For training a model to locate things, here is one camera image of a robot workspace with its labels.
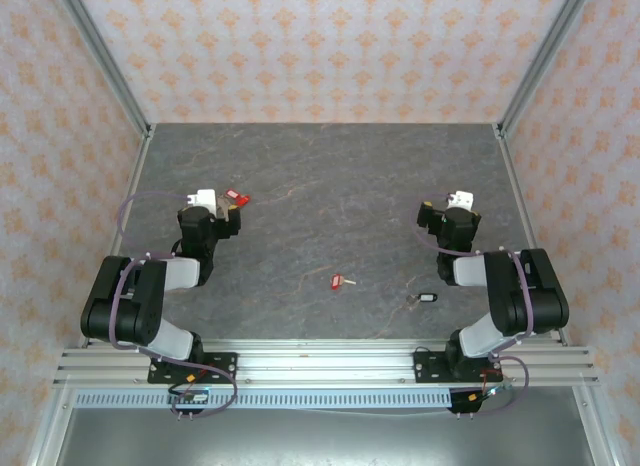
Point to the aluminium lower frame rail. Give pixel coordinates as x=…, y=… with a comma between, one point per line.
x=50, y=431
x=595, y=431

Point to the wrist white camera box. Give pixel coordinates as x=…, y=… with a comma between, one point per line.
x=202, y=198
x=461, y=201

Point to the small circuit board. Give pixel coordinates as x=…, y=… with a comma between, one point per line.
x=492, y=391
x=192, y=397

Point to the aluminium base rail beam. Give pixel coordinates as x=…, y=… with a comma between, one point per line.
x=325, y=366

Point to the aluminium table edge rail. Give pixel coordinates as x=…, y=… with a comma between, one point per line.
x=517, y=186
x=132, y=186

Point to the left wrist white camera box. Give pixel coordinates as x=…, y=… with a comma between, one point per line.
x=202, y=198

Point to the aluminium frame post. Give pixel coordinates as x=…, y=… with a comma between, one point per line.
x=538, y=66
x=109, y=66

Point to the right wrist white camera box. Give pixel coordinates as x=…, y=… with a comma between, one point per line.
x=461, y=201

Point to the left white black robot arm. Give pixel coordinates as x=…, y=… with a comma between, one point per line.
x=125, y=306

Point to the red key tag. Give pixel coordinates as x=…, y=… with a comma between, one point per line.
x=232, y=193

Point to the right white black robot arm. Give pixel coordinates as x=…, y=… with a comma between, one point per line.
x=530, y=296

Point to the grey metal sheet panel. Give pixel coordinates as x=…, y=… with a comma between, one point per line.
x=325, y=441

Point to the red tagged brass key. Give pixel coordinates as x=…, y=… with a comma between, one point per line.
x=336, y=282

